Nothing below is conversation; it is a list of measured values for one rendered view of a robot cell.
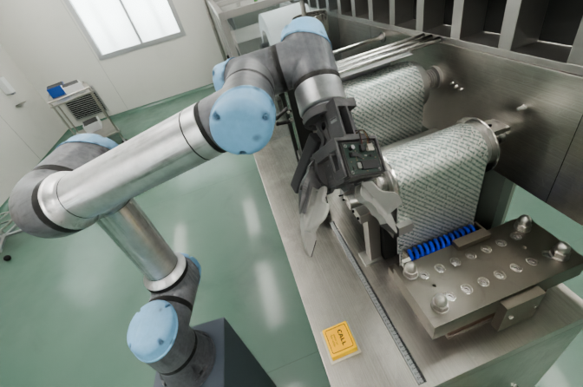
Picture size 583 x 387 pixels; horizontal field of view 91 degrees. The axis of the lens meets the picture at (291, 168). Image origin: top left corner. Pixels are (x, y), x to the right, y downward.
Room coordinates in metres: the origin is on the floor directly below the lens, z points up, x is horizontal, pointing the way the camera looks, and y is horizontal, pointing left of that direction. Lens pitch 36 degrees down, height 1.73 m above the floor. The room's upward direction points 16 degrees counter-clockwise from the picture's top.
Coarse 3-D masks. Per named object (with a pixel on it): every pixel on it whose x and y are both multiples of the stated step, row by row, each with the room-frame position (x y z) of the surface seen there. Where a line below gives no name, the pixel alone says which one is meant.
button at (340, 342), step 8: (328, 328) 0.36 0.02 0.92; (336, 328) 0.36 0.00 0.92; (344, 328) 0.35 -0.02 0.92; (328, 336) 0.34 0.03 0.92; (336, 336) 0.34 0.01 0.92; (344, 336) 0.33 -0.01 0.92; (328, 344) 0.32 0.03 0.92; (336, 344) 0.32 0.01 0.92; (344, 344) 0.31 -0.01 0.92; (352, 344) 0.31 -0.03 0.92; (336, 352) 0.30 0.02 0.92; (344, 352) 0.30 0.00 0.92
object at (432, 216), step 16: (480, 176) 0.48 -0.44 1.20; (448, 192) 0.47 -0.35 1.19; (464, 192) 0.48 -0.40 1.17; (480, 192) 0.48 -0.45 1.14; (400, 208) 0.46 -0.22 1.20; (416, 208) 0.46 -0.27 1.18; (432, 208) 0.47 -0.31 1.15; (448, 208) 0.47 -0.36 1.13; (464, 208) 0.48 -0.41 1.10; (416, 224) 0.46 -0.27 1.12; (432, 224) 0.47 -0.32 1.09; (448, 224) 0.47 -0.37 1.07; (464, 224) 0.48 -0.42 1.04; (400, 240) 0.46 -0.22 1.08; (416, 240) 0.46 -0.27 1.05
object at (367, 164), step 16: (320, 112) 0.36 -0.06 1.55; (336, 112) 0.34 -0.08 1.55; (320, 128) 0.37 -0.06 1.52; (336, 128) 0.33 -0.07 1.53; (352, 128) 0.32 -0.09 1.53; (336, 144) 0.30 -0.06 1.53; (352, 144) 0.31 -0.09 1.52; (368, 144) 0.31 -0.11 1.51; (320, 160) 0.32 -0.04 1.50; (336, 160) 0.31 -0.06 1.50; (352, 160) 0.29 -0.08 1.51; (368, 160) 0.29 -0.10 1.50; (320, 176) 0.31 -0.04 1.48; (336, 176) 0.28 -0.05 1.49; (352, 176) 0.27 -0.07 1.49; (368, 176) 0.28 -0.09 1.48
